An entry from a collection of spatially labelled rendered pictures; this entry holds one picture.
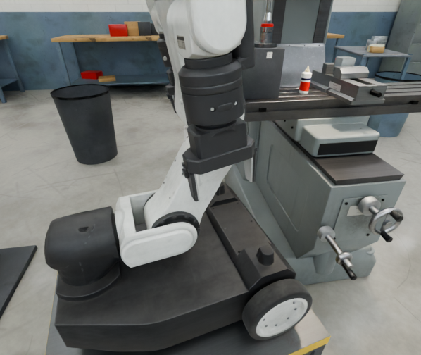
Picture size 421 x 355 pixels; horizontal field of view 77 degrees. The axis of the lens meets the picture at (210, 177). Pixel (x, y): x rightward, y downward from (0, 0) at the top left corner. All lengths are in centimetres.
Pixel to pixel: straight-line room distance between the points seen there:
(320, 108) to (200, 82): 92
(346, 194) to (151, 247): 72
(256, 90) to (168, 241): 70
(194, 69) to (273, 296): 58
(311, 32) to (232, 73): 133
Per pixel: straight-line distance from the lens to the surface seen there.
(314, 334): 95
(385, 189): 118
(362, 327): 153
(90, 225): 74
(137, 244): 70
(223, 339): 90
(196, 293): 77
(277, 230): 150
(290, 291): 76
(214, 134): 39
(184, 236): 72
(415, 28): 633
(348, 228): 121
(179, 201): 70
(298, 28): 164
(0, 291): 177
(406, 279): 183
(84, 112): 246
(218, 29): 33
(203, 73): 35
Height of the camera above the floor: 121
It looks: 32 degrees down
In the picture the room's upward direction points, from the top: straight up
